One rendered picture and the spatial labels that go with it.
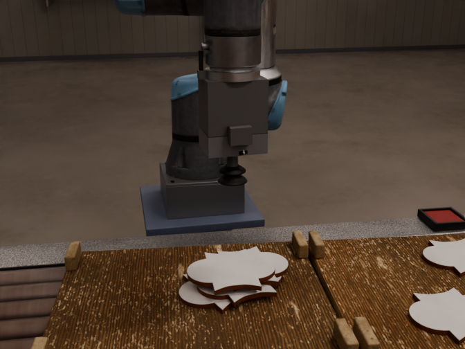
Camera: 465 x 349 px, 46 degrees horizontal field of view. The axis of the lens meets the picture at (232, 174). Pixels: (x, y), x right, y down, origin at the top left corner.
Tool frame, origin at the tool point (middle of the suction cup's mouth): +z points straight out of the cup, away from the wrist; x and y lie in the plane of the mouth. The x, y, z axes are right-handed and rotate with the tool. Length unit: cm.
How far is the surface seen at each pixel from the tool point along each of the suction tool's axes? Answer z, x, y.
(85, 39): 74, 937, -10
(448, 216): 18, 16, 50
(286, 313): 17.8, -8.7, 5.8
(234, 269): 14.4, -0.2, 0.2
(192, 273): 14.4, 0.3, -6.3
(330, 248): 17.8, 7.9, 20.2
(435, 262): 16.9, -2.7, 34.3
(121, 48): 91, 933, 50
